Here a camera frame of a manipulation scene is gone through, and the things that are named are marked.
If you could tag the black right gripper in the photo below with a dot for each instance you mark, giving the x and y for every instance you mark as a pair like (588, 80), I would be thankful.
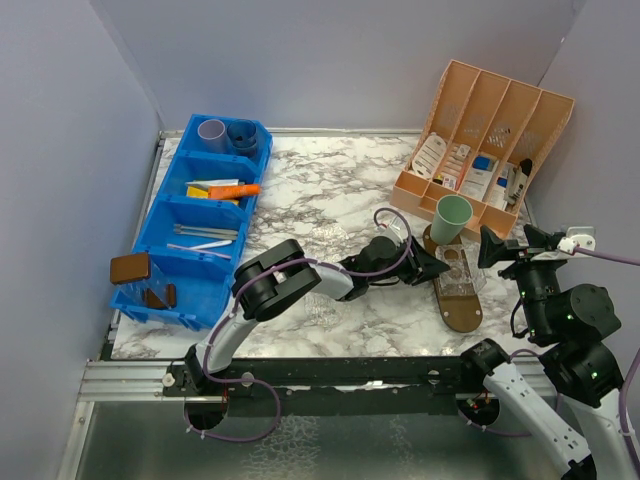
(493, 248)

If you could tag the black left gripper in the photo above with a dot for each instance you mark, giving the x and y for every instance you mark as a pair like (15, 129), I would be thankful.
(422, 265)

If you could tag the clear square toothbrush holder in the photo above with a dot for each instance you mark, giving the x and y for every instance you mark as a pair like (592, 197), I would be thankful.
(464, 277)

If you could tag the green plastic cup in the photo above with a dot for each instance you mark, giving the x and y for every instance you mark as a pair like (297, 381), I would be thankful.
(452, 214)

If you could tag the dark blue plastic cup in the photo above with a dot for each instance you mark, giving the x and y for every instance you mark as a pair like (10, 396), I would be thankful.
(242, 136)

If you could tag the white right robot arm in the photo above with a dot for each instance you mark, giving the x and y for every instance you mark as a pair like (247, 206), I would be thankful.
(571, 326)

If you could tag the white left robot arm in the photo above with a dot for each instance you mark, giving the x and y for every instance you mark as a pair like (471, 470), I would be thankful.
(269, 284)

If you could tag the brown oval wooden tray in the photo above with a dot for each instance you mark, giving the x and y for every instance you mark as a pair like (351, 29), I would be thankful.
(462, 315)

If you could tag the white blue box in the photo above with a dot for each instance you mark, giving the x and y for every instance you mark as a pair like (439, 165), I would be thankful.
(484, 163)

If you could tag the white oval soap packet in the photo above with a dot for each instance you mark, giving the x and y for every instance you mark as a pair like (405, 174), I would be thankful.
(429, 156)

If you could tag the peach compartment organizer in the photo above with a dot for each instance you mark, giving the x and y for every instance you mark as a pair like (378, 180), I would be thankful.
(478, 112)

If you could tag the blue plastic bin organizer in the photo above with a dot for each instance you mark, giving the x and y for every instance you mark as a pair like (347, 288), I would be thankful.
(203, 280)

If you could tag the lilac plastic cup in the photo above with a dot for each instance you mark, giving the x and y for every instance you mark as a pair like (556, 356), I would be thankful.
(212, 134)

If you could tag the brown lid clear box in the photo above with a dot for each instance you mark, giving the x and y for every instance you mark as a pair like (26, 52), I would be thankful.
(138, 277)

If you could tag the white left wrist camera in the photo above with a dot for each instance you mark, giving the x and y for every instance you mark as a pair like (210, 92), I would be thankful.
(392, 228)

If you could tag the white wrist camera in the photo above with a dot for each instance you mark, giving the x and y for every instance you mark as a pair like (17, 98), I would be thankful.
(392, 228)
(575, 242)

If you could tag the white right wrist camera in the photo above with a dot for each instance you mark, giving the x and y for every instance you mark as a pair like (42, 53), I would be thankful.
(575, 242)

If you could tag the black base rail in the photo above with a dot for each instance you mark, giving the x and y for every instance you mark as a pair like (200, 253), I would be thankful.
(331, 387)

